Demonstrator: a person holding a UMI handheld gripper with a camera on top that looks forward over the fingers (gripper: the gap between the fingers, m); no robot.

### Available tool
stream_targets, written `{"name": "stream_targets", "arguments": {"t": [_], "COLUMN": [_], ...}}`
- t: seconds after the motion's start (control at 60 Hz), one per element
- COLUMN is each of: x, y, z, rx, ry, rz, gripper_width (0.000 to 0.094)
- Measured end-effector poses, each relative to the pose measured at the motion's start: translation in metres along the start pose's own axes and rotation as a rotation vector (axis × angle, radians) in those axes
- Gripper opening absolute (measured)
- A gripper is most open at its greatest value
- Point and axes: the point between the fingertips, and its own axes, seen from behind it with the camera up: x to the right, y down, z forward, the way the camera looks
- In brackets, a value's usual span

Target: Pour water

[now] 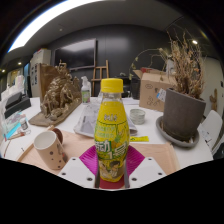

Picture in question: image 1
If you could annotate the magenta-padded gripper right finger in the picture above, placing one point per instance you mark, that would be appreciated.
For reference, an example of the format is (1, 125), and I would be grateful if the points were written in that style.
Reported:
(135, 160)

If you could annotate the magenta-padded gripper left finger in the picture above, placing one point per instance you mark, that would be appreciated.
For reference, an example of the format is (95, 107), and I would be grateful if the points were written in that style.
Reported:
(88, 160)

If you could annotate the yellow drink bottle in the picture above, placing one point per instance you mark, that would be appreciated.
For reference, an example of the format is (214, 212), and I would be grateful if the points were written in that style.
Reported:
(111, 133)

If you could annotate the light wooden drawing board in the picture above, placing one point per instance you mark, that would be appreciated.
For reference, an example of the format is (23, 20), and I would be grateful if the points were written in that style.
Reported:
(160, 155)
(76, 143)

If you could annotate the yellow tube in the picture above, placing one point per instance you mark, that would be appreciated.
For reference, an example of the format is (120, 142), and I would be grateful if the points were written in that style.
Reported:
(139, 138)

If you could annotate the printed newspaper sheet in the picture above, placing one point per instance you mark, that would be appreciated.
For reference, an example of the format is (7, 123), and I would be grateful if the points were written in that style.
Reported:
(86, 121)

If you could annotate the beige dotted cup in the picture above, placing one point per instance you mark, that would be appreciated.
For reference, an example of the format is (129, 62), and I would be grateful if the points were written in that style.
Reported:
(50, 151)

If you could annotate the grey plant saucer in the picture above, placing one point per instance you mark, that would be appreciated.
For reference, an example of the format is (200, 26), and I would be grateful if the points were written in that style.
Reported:
(186, 143)

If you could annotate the dried plant in dark pot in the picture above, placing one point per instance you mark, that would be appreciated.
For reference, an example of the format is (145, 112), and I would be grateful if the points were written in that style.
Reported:
(181, 116)

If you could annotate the cardboard box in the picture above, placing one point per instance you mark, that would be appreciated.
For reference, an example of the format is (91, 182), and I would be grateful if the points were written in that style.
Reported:
(150, 93)

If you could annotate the golden brown relief sculpture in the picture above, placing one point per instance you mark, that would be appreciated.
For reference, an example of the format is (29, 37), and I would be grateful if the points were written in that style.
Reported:
(60, 96)

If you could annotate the vine plant in black pot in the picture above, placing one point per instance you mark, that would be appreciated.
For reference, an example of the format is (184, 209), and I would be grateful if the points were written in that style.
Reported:
(135, 88)

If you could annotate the wooden paintbrush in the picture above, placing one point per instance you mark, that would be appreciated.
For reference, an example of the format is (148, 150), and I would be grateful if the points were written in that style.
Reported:
(18, 135)

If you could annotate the small paint jar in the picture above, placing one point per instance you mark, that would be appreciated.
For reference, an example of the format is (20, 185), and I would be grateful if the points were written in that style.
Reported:
(23, 124)

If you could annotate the colourful book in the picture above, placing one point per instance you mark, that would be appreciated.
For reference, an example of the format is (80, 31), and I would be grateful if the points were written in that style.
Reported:
(11, 125)

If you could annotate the white chair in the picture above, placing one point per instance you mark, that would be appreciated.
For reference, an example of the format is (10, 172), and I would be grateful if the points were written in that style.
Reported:
(213, 123)

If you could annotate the black case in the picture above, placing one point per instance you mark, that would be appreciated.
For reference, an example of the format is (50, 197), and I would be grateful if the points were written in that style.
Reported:
(18, 108)
(13, 99)

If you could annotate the red box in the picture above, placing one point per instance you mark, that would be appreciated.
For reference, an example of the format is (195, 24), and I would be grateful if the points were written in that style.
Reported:
(150, 70)

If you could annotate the wooden easel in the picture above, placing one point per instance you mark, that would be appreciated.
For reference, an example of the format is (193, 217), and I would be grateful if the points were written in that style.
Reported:
(100, 68)

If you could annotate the carved wooden figure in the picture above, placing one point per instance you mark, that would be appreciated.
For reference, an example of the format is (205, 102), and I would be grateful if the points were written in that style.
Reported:
(213, 98)

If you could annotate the white cabinet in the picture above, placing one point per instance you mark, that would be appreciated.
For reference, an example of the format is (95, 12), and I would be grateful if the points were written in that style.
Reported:
(40, 66)

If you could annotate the long ceiling strip light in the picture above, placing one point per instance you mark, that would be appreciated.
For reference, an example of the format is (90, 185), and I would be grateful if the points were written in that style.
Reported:
(43, 18)

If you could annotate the dark wall screen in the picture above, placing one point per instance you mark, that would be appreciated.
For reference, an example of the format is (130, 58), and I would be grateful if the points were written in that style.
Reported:
(75, 55)

